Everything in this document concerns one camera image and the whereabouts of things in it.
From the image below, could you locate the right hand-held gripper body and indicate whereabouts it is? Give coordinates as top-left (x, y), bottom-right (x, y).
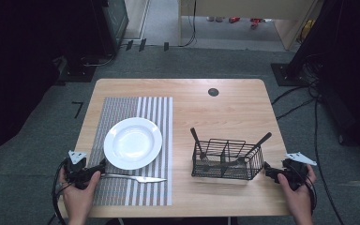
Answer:
top-left (274, 152), bottom-right (318, 191)

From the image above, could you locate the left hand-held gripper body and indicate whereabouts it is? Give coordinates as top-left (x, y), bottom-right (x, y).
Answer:
top-left (63, 150), bottom-right (92, 190)

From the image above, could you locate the silver table knife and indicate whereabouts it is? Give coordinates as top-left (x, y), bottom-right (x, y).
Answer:
top-left (100, 172), bottom-right (168, 184)

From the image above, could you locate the black wire cutlery basket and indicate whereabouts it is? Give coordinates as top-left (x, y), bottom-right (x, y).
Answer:
top-left (190, 138), bottom-right (265, 182)

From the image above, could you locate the person's left hand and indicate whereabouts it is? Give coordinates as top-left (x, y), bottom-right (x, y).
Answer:
top-left (58, 167), bottom-right (102, 219)

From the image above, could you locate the person's right hand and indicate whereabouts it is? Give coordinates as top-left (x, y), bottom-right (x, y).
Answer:
top-left (277, 164), bottom-right (318, 218)

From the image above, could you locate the grey striped placemat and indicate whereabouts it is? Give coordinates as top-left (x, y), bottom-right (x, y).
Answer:
top-left (88, 96), bottom-right (173, 207)

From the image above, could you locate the white round plate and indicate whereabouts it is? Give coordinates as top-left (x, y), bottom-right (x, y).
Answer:
top-left (103, 116), bottom-right (164, 171)

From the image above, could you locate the black stand base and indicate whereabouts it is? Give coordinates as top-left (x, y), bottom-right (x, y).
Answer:
top-left (57, 55), bottom-right (98, 84)
top-left (270, 62), bottom-right (322, 87)

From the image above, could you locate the dark cabinet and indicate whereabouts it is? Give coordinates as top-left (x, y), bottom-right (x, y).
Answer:
top-left (88, 0), bottom-right (129, 58)

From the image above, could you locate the yellow object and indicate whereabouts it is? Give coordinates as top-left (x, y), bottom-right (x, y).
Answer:
top-left (298, 19), bottom-right (316, 44)

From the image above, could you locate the light wooden desk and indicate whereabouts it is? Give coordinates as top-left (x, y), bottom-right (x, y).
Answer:
top-left (177, 0), bottom-right (322, 52)

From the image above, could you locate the black-handled spoon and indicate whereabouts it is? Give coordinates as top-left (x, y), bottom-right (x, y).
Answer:
top-left (236, 131), bottom-right (273, 164)

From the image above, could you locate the left hand-held gripper cable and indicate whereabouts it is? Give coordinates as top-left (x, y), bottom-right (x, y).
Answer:
top-left (47, 158), bottom-right (69, 225)

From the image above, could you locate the hand-held gripper cable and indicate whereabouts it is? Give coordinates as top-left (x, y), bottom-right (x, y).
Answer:
top-left (304, 179), bottom-right (319, 218)
top-left (47, 158), bottom-right (69, 225)

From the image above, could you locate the right hand-held gripper cable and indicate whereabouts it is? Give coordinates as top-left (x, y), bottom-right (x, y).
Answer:
top-left (304, 179), bottom-right (319, 218)

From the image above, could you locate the black floor cable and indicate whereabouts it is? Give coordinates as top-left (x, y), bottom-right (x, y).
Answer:
top-left (271, 83), bottom-right (346, 225)

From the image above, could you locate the black hanging cable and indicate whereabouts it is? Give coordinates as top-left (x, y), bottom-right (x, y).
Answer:
top-left (179, 0), bottom-right (199, 49)

